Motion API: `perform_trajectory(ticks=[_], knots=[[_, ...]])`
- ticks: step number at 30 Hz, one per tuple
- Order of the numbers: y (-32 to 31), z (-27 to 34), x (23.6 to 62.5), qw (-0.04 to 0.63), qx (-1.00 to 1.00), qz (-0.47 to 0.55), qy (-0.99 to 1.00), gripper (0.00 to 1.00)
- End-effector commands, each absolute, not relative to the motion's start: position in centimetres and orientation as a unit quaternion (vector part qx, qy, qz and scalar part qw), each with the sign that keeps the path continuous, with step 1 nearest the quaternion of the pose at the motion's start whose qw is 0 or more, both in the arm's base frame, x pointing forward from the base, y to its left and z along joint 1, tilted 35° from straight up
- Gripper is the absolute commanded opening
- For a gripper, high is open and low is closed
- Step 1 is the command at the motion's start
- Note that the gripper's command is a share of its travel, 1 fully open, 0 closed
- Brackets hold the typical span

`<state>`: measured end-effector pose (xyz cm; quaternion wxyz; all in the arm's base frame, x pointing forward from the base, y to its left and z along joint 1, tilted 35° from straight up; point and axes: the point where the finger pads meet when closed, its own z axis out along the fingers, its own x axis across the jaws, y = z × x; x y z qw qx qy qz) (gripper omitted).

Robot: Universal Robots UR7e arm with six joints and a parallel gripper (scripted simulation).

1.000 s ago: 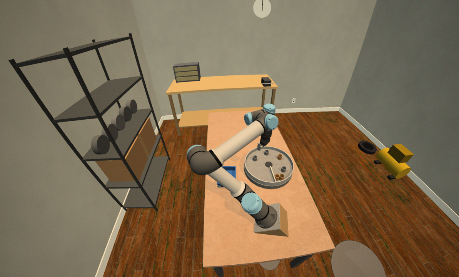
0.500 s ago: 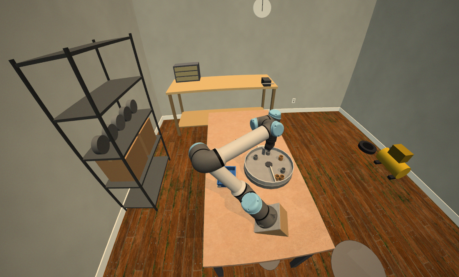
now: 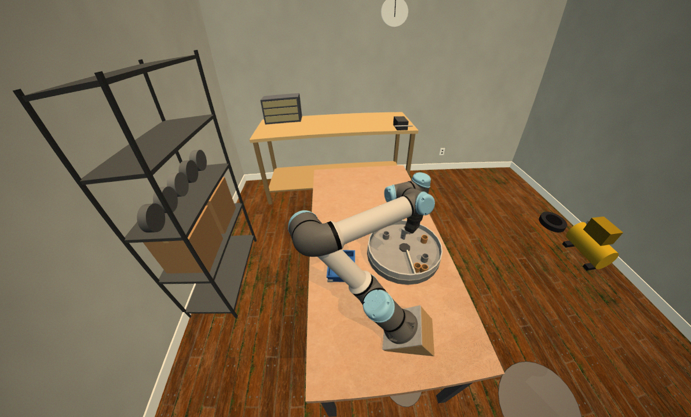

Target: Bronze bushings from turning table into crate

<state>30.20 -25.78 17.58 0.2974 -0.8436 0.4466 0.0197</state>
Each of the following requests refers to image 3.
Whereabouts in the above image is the blue open crate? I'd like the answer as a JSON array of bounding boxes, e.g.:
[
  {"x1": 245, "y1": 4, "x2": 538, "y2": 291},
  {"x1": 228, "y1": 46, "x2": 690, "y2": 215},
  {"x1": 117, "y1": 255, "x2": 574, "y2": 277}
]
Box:
[{"x1": 327, "y1": 250, "x2": 355, "y2": 283}]

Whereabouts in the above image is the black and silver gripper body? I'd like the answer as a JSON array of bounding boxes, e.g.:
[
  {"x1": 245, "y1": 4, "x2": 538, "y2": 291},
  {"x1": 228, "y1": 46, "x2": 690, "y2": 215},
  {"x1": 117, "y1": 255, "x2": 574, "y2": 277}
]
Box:
[{"x1": 405, "y1": 214, "x2": 423, "y2": 233}]

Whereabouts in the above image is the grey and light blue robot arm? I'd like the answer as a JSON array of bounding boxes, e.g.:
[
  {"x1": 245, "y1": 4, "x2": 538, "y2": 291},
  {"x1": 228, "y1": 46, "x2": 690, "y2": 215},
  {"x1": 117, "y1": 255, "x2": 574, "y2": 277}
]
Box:
[{"x1": 288, "y1": 173, "x2": 435, "y2": 344}]

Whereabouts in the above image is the grey round turning table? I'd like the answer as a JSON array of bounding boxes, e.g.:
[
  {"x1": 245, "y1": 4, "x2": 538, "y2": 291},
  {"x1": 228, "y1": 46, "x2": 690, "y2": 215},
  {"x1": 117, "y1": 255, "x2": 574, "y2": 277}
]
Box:
[{"x1": 367, "y1": 220, "x2": 443, "y2": 285}]

